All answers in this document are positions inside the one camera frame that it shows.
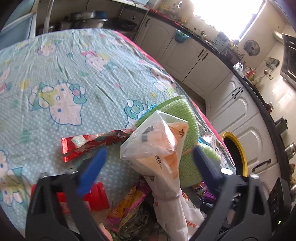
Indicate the white purple crumpled wrapper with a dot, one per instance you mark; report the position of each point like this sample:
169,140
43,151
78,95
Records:
203,192

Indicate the steel range hood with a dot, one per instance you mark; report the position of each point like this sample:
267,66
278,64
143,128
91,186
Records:
288,68

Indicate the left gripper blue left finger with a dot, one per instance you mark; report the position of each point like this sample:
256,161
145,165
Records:
89,171

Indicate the white orange plastic bag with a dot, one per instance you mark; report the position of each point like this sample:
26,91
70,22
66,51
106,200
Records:
154,150

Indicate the steel pot with lid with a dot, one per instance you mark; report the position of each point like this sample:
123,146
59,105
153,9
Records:
88,19

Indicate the steel thermos jug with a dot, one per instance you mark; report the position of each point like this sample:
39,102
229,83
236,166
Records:
290,150

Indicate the yellow rimmed trash bin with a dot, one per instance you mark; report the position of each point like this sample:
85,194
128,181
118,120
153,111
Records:
237,153

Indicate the dark brown snack wrapper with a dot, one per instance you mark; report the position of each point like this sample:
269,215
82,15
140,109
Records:
134,217

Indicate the grey electric kettle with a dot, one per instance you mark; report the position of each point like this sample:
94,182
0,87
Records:
281,125

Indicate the white cabinet run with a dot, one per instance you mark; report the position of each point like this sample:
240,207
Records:
229,106

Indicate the crushed pink red carton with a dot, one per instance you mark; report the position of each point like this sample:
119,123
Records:
208,138

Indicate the blue hanging sink basket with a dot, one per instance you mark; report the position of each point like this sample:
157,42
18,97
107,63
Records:
180,37

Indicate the green knitted cloth bundle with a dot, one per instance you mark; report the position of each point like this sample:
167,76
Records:
179,107

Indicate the red snack wrapper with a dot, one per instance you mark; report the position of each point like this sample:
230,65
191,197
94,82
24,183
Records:
75,146

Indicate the black wok pan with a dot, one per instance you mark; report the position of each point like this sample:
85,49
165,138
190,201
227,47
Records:
123,24

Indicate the black granite countertop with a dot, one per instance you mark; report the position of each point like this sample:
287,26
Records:
276,139

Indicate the wall mounted small fan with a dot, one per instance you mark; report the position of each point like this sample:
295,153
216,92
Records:
252,48

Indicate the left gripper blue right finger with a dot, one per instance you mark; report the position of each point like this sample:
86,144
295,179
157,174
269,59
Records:
210,171

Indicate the Hello Kitty blue tablecloth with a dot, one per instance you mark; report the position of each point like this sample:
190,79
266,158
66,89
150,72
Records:
65,84

